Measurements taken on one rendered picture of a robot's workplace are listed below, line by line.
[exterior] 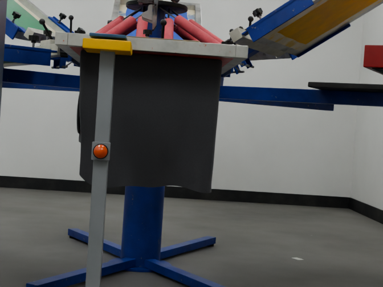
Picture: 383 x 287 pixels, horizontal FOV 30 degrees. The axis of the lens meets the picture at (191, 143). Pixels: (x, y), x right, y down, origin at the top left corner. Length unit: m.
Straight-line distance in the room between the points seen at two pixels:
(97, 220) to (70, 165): 4.96
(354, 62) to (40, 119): 3.08
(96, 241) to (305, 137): 5.19
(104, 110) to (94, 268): 0.44
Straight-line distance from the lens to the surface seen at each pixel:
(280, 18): 3.05
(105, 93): 1.99
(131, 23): 3.48
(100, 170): 1.99
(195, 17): 4.77
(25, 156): 7.01
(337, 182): 7.16
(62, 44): 2.20
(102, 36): 1.97
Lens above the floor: 0.75
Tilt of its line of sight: 2 degrees down
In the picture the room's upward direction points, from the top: 4 degrees clockwise
